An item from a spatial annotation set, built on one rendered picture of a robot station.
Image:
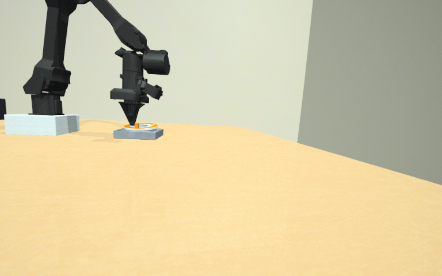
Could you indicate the orange round plate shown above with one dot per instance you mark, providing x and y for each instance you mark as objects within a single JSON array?
[{"x": 136, "y": 127}]

